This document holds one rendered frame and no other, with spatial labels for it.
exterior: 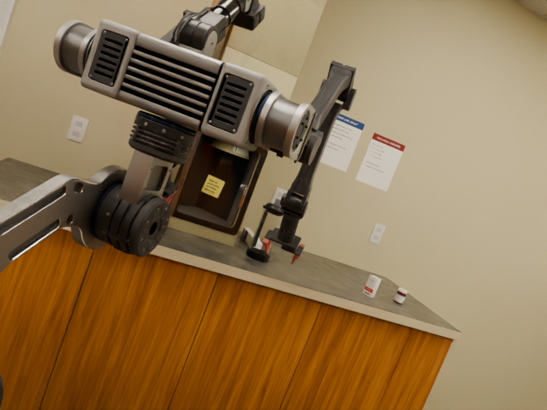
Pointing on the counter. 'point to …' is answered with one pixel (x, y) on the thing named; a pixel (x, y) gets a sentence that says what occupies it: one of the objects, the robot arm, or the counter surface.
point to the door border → (185, 172)
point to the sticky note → (212, 186)
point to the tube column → (280, 33)
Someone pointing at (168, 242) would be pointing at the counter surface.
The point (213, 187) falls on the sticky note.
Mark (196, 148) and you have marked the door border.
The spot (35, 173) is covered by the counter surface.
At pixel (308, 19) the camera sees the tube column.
